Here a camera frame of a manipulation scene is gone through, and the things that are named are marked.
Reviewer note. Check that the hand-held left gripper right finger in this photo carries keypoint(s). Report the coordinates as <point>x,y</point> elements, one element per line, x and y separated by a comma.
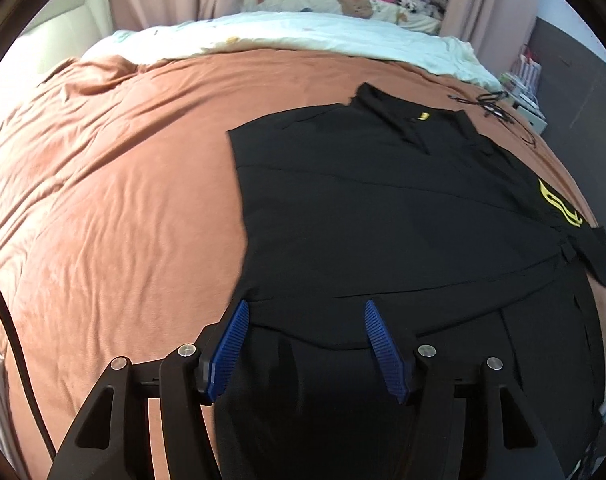
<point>385,355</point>

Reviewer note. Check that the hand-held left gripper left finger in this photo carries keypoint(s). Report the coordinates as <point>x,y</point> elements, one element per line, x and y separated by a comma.
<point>227,352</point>

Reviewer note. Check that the black garment with yellow print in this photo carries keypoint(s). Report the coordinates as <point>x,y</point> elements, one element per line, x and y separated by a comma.
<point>383,210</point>

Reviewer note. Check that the orange bed sheet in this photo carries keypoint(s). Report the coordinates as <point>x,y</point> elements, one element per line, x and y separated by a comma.
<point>108,185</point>

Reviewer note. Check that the white quilt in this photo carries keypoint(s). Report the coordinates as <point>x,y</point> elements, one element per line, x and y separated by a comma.
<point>283,35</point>

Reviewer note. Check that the bear print pillow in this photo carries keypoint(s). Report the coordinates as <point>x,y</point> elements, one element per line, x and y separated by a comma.
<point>308,2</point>

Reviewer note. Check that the cream padded headboard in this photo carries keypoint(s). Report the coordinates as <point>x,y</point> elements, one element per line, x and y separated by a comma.
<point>68,5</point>

